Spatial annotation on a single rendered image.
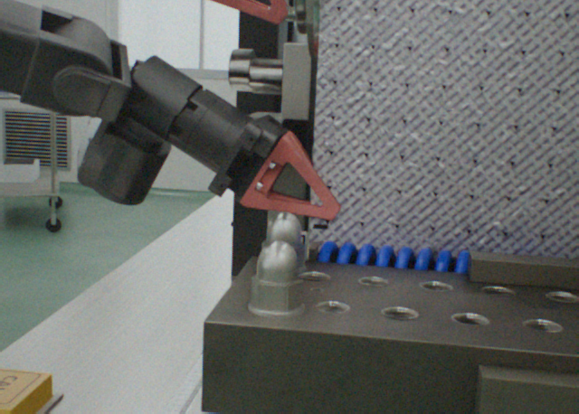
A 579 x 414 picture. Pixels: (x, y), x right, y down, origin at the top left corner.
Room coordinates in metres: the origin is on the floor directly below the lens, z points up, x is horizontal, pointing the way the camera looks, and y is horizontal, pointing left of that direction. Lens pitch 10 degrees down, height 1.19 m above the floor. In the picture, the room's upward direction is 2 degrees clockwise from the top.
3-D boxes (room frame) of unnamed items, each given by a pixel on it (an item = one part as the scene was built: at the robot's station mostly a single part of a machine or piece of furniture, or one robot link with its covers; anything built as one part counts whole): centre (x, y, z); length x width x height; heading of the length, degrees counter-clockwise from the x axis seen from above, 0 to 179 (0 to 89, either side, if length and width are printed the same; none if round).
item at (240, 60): (0.73, 0.05, 1.18); 0.04 x 0.02 x 0.04; 172
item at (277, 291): (0.47, 0.01, 1.05); 0.04 x 0.04 x 0.04
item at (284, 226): (0.56, 0.00, 1.05); 0.04 x 0.04 x 0.04
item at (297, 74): (0.73, 0.01, 1.05); 0.06 x 0.05 x 0.31; 82
